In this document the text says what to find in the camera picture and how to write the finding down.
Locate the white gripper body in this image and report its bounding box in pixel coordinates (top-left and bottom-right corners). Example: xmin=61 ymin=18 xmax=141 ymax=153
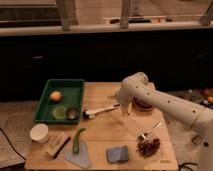
xmin=117 ymin=91 xmax=132 ymax=116

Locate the white handled dish brush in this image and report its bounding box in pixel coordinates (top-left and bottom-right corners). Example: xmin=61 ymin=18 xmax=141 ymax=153
xmin=82 ymin=104 xmax=120 ymax=119

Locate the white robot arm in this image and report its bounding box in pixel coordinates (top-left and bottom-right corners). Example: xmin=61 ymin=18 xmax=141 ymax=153
xmin=116 ymin=72 xmax=213 ymax=171

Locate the wooden scrub brush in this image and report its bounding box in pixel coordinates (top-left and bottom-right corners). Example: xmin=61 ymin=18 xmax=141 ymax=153
xmin=46 ymin=132 xmax=70 ymax=158

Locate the dark red bowl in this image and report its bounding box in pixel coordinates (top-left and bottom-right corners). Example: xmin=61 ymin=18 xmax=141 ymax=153
xmin=133 ymin=98 xmax=154 ymax=112

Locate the brown grape bunch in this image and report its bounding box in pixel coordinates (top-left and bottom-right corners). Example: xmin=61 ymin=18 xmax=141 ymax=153
xmin=137 ymin=138 xmax=160 ymax=157

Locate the blue sponge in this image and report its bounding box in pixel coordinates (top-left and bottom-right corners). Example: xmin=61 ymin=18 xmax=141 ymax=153
xmin=106 ymin=146 xmax=129 ymax=163

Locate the green chili pepper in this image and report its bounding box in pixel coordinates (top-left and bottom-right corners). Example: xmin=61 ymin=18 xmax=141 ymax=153
xmin=72 ymin=128 xmax=86 ymax=154

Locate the green plastic tray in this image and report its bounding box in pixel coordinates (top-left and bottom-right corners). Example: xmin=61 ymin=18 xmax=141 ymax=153
xmin=33 ymin=79 xmax=85 ymax=124

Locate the green round lid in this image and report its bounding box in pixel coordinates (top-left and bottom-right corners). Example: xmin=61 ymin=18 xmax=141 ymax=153
xmin=52 ymin=105 xmax=67 ymax=120

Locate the orange round fruit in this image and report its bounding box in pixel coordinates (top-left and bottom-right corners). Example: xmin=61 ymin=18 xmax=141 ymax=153
xmin=50 ymin=91 xmax=62 ymax=102

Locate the grey cloth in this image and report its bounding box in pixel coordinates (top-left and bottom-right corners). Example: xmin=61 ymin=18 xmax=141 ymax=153
xmin=64 ymin=141 xmax=91 ymax=169

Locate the white paper cup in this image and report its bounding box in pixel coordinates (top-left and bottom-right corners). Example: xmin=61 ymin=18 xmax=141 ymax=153
xmin=30 ymin=123 xmax=49 ymax=144

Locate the black cable right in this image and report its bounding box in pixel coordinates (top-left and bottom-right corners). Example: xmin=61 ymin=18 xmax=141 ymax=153
xmin=178 ymin=162 xmax=199 ymax=171

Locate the black cable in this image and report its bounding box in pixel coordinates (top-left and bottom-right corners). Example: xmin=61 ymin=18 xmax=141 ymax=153
xmin=0 ymin=127 xmax=27 ymax=162
xmin=178 ymin=162 xmax=199 ymax=171

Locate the black cable left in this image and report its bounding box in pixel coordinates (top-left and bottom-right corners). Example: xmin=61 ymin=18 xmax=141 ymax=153
xmin=0 ymin=127 xmax=27 ymax=162

